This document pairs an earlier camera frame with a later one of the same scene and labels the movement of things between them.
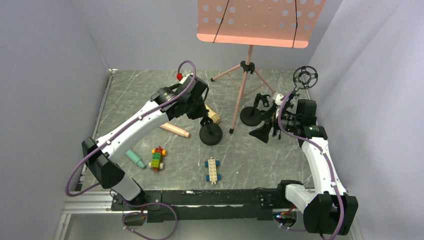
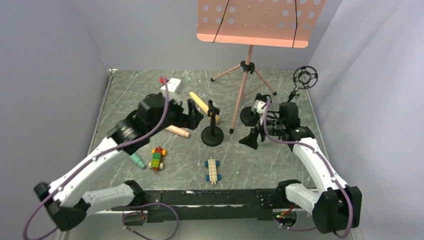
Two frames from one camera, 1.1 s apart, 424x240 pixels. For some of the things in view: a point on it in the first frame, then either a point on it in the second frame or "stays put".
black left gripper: x=200 y=112 -> x=185 y=115
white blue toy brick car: x=213 y=176 stays put
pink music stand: x=273 y=23 stays put
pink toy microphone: x=175 y=129 stays put
